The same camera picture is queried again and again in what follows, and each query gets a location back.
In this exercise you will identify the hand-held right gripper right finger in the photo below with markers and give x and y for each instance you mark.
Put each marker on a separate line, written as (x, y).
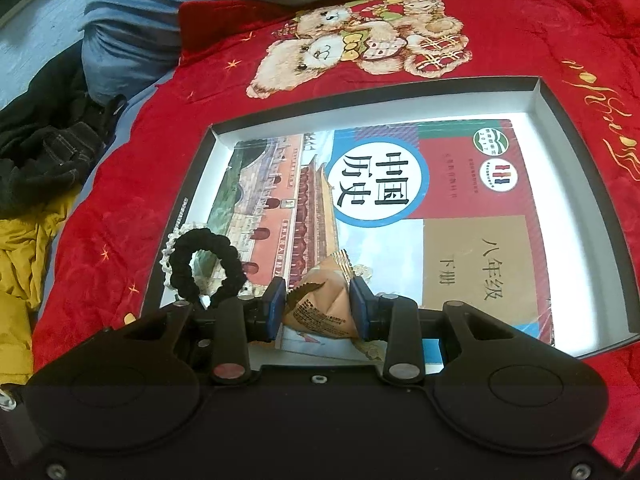
(358, 310)

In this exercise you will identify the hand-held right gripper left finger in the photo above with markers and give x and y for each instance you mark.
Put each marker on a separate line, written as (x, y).
(276, 310)

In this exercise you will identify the tan snack packet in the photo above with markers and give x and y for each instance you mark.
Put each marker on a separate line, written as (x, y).
(320, 305)

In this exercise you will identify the shallow black cardboard box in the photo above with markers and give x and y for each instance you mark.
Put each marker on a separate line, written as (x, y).
(565, 210)

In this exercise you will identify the black scrunchie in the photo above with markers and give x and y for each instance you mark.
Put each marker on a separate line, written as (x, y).
(200, 235)

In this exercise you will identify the history textbook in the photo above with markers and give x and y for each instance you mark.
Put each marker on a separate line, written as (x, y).
(450, 185)

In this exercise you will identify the red teddy bear blanket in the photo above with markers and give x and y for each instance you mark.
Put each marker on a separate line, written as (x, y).
(150, 185)

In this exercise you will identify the yellow cloth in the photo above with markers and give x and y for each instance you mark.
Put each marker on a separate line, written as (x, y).
(25, 270)

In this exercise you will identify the black clothing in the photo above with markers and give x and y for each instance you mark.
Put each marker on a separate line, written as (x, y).
(45, 130)

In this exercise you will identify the blue pillow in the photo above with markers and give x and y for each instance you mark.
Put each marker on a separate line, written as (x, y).
(150, 25)

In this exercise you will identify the light blue bed sheet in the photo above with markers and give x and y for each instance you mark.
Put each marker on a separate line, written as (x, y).
(45, 35)

